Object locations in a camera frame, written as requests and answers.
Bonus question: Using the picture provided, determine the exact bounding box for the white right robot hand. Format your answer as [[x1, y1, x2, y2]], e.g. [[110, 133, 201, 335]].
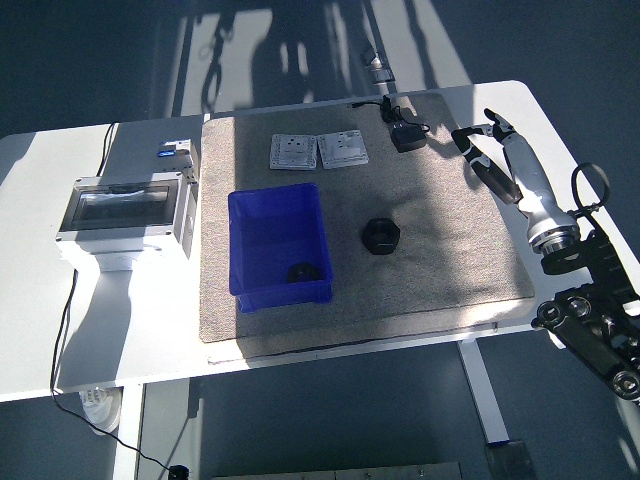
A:
[[450, 108, 565, 235]]

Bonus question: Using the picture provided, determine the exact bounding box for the black hexagonal nut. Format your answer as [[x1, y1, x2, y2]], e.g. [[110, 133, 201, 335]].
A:
[[362, 217, 402, 257], [286, 261, 322, 284]]

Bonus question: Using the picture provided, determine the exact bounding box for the blue plastic box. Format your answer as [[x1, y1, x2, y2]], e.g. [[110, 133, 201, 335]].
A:
[[227, 182, 335, 313]]

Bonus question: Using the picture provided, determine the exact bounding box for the grey electrical distribution box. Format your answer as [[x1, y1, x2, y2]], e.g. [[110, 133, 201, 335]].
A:
[[54, 168, 201, 274]]

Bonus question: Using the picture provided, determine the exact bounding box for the black power adapter plug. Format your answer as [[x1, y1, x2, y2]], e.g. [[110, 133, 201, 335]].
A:
[[389, 122, 429, 154]]

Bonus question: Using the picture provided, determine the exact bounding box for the grey-brown mat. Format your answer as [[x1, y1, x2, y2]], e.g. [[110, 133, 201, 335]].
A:
[[198, 92, 537, 345]]

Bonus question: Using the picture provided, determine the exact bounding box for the white table leg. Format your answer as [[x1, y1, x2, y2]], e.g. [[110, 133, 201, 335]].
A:
[[112, 384, 147, 480], [457, 339, 512, 446]]

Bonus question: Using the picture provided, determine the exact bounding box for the grey table foot plate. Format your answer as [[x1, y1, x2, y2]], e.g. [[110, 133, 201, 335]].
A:
[[483, 439, 539, 480]]

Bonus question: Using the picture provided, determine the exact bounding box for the circuit breaker with blue label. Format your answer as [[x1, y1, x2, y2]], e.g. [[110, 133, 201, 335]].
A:
[[155, 139, 202, 174]]

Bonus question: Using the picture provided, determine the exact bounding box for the person's white shoe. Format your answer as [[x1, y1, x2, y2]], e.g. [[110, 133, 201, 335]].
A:
[[78, 387, 124, 437]]

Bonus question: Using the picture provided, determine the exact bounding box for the black adapter cord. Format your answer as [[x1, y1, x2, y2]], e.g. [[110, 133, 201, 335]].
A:
[[348, 94, 430, 132]]

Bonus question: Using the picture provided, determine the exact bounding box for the long black power cable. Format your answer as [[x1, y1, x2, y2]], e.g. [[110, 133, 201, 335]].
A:
[[49, 121, 174, 471]]

